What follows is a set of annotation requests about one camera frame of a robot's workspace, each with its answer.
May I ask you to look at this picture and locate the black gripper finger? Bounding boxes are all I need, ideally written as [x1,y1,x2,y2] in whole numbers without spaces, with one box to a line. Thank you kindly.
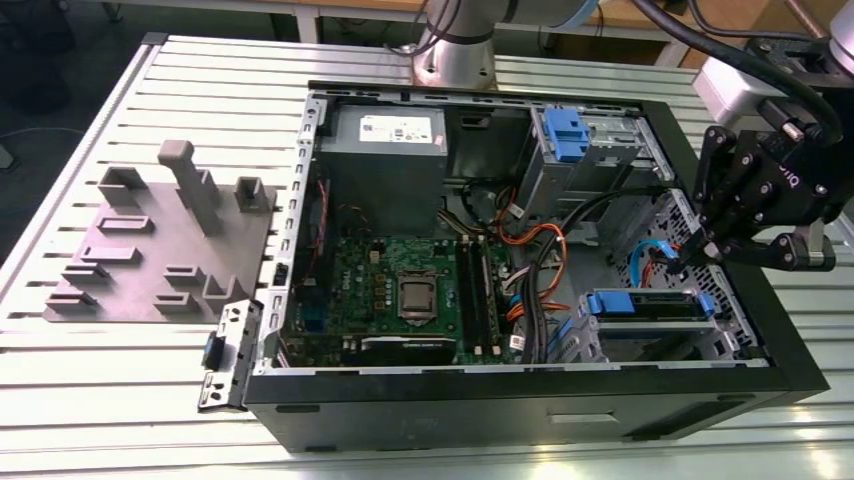
[691,229,813,270]
[665,125,743,275]

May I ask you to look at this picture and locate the hard disk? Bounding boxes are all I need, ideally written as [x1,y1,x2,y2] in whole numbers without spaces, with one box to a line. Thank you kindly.
[557,290,719,362]

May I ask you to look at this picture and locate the silver metal disk bay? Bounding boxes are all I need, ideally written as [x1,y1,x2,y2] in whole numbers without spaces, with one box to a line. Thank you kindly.
[576,287,741,364]

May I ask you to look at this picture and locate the silver optical drive cage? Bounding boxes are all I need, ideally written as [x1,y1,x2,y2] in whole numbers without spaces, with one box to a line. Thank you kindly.
[516,104,668,221]

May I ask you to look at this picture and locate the blue plastic drive latch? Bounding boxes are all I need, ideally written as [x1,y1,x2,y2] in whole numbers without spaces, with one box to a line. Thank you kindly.
[543,107,592,164]

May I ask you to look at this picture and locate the wooden cabinet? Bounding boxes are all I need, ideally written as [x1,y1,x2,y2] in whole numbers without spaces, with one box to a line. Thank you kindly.
[679,0,835,69]

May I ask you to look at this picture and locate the wooden desk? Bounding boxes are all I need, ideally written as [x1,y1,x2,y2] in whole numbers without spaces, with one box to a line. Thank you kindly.
[98,0,712,69]

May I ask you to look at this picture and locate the RAM stick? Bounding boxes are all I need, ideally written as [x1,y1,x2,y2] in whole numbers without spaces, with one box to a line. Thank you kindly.
[473,234,507,354]

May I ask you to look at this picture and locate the green motherboard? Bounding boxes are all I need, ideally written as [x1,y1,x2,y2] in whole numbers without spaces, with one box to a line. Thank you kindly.
[282,234,519,366]

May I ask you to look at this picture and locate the silver power supply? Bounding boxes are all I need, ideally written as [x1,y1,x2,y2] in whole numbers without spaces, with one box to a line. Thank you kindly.
[312,104,449,239]

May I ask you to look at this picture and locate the silver CPU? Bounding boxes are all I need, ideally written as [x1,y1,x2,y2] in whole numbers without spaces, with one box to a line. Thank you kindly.
[398,282,436,312]

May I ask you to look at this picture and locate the CPU socket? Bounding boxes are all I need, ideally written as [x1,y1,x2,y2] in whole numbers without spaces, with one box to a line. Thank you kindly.
[390,267,443,327]

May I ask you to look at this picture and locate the black PC case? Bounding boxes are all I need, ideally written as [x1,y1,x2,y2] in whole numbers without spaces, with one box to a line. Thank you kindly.
[197,79,831,454]

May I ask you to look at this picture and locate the black graphics card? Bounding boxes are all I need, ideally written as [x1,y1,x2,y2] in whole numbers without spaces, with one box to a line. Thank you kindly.
[338,334,461,369]

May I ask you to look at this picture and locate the grey parts rack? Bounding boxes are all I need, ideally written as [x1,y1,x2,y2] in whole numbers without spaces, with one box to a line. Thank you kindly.
[40,139,278,326]

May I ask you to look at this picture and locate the black office chair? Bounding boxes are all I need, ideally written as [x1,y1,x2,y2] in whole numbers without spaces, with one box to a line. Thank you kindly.
[0,0,76,119]

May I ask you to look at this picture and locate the blue data wire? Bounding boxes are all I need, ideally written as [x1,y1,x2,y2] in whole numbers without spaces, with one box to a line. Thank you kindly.
[625,238,687,291]

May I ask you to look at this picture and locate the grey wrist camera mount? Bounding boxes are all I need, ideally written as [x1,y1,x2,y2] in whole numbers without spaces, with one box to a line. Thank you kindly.
[692,54,792,124]

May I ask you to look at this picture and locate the thick black gripper cable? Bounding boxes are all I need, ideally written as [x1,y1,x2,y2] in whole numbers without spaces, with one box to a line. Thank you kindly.
[632,0,843,147]

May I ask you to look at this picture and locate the orange wire bundle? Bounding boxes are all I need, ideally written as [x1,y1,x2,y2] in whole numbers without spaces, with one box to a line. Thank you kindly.
[496,223,572,324]

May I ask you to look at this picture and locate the black cable bundle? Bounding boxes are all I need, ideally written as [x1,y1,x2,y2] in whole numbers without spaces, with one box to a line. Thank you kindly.
[519,184,668,364]

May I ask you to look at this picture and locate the yellow black supply wires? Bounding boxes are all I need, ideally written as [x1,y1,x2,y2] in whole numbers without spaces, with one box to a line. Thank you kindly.
[436,179,528,246]

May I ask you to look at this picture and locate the red black fan wire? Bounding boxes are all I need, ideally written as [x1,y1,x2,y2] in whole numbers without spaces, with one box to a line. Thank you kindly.
[302,177,333,289]

